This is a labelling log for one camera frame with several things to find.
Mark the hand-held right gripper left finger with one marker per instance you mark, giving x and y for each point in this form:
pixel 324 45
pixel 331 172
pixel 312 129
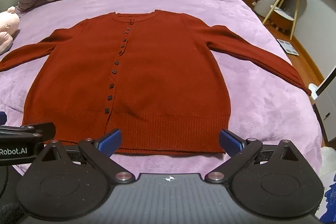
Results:
pixel 109 139

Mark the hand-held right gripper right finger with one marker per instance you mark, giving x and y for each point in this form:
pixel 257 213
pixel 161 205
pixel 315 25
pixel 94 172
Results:
pixel 231 140

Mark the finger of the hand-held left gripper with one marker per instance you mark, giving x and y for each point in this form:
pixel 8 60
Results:
pixel 39 130

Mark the red knit cardigan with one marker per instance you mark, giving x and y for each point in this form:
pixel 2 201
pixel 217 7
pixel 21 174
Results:
pixel 157 69

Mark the white fluffy cloth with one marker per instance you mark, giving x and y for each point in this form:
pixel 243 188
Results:
pixel 329 161

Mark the white and grey appliance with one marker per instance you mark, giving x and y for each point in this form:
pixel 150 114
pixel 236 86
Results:
pixel 326 108

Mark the pink plush toy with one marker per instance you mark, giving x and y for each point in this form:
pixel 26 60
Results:
pixel 6 27

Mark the bathroom scale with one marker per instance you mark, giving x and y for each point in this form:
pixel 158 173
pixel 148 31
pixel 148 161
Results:
pixel 288 47

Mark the blue printed bag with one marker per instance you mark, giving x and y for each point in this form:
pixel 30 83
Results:
pixel 330 203

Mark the brown animal-shaped stool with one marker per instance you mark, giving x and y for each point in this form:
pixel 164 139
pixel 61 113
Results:
pixel 282 20

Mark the white round stool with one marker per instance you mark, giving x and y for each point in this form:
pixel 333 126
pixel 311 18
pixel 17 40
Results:
pixel 263 7

